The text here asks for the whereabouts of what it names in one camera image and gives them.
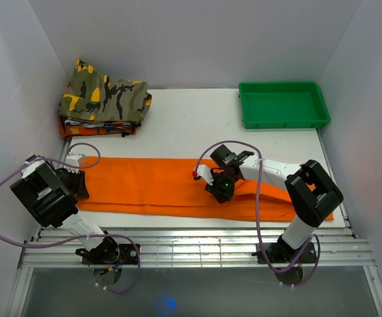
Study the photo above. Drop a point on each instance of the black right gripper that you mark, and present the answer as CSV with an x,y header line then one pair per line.
x,y
221,195

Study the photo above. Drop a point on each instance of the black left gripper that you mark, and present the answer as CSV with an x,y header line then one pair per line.
x,y
80,189

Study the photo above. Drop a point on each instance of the orange trousers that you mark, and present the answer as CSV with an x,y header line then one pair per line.
x,y
165,186

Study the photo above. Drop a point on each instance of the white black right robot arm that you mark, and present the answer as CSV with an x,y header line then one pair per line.
x,y
313,194

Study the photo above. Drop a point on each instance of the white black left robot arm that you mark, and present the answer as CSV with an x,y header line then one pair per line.
x,y
51,196

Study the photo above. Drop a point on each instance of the stack of folded trousers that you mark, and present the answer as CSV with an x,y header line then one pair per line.
x,y
72,128

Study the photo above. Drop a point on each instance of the camouflage folded trousers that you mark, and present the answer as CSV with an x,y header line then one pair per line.
x,y
94,97

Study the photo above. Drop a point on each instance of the green plastic tray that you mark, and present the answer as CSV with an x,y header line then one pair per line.
x,y
283,105

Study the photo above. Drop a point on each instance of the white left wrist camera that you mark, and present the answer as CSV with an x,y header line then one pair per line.
x,y
73,162

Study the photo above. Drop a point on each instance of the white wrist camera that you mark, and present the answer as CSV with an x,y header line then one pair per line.
x,y
203,172
73,162

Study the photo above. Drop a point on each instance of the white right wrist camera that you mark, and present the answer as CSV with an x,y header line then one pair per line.
x,y
203,172

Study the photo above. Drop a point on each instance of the aluminium table frame rail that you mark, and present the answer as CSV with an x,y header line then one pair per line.
x,y
198,248

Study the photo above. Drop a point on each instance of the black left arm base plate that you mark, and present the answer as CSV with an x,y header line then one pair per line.
x,y
122,254

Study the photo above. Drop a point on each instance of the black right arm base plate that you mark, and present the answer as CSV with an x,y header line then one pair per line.
x,y
277,254

